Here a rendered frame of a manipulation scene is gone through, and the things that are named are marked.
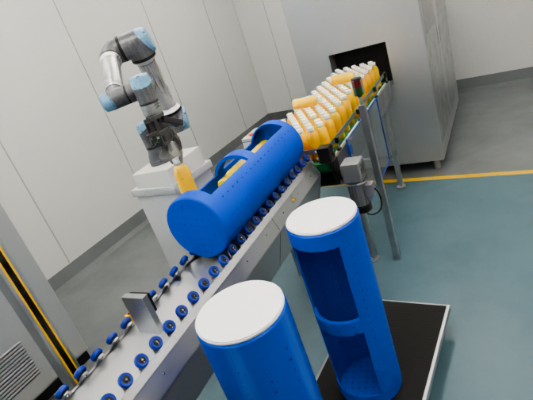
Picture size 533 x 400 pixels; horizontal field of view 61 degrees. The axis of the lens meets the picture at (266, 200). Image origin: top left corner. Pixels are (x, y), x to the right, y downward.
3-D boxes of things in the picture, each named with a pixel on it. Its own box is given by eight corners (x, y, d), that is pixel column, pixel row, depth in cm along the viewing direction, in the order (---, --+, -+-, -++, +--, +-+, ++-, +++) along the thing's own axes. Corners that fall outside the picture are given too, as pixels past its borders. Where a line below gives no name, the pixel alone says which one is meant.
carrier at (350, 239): (342, 359, 224) (336, 408, 199) (292, 205, 190) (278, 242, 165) (401, 355, 214) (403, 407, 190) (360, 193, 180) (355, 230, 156)
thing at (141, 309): (139, 332, 159) (120, 298, 153) (146, 324, 162) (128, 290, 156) (160, 334, 154) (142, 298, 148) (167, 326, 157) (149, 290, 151)
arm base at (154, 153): (145, 167, 238) (136, 150, 235) (166, 153, 247) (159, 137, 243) (161, 166, 228) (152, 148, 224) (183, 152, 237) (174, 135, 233)
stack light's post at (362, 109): (393, 259, 308) (357, 105, 266) (395, 256, 311) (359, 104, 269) (400, 259, 306) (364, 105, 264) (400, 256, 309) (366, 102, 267)
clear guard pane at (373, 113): (364, 211, 285) (347, 140, 266) (389, 159, 345) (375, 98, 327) (365, 211, 284) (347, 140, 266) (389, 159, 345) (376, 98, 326)
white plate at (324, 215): (292, 202, 189) (293, 205, 189) (278, 238, 165) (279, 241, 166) (358, 191, 179) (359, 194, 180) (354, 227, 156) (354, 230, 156)
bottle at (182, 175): (186, 201, 193) (170, 161, 186) (201, 196, 193) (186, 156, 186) (184, 207, 187) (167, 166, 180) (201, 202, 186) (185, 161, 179)
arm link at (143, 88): (148, 70, 172) (147, 72, 164) (159, 98, 176) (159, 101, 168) (128, 77, 171) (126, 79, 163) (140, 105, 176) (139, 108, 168)
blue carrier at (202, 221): (175, 253, 195) (157, 195, 182) (260, 166, 263) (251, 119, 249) (233, 262, 182) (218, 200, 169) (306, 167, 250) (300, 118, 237)
